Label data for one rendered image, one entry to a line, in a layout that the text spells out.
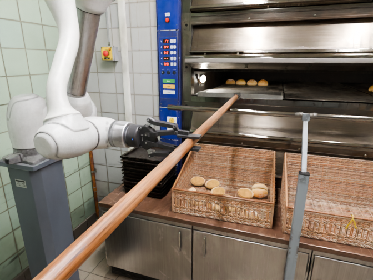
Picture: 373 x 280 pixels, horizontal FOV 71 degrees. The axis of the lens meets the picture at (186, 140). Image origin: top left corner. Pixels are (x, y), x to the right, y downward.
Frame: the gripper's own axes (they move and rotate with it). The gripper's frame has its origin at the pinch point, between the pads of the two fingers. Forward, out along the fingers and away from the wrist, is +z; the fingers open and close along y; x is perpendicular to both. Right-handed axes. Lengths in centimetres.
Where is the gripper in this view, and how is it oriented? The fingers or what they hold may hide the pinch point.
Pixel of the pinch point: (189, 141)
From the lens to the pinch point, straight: 79.5
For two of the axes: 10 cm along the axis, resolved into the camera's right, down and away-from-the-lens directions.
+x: -3.3, 2.8, -9.0
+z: 9.4, 1.0, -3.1
